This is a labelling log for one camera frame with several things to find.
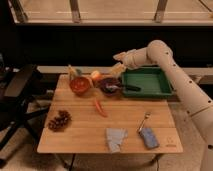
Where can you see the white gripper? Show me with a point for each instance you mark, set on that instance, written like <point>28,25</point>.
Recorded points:
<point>125,60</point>

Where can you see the yellow banana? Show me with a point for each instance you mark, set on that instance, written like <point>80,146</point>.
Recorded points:
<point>71,72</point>

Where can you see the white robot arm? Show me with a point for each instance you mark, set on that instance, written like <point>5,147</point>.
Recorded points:
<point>197,103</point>

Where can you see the green plastic tray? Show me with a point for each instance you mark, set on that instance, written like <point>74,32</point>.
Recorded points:
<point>152,82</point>

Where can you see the dark purple bowl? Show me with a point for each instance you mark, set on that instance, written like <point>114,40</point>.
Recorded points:
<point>108,81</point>

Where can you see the peach apple fruit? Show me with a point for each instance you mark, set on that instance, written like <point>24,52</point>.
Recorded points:
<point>96,75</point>

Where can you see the orange carrot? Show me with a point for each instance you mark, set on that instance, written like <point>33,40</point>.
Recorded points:
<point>99,108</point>

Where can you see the wooden folding table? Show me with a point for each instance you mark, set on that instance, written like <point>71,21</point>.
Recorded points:
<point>87,131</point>

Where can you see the grey folded cloth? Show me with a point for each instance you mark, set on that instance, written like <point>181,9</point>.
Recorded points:
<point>115,138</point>

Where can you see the blue sponge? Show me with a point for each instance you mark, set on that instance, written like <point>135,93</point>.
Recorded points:
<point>149,138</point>

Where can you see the bunch of dark grapes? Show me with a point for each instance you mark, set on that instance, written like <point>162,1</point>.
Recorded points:
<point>59,122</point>

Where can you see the black office chair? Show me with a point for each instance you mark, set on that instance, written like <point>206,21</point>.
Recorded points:
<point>16,92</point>

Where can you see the black handled spoon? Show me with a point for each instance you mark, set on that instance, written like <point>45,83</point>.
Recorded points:
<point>127,87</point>

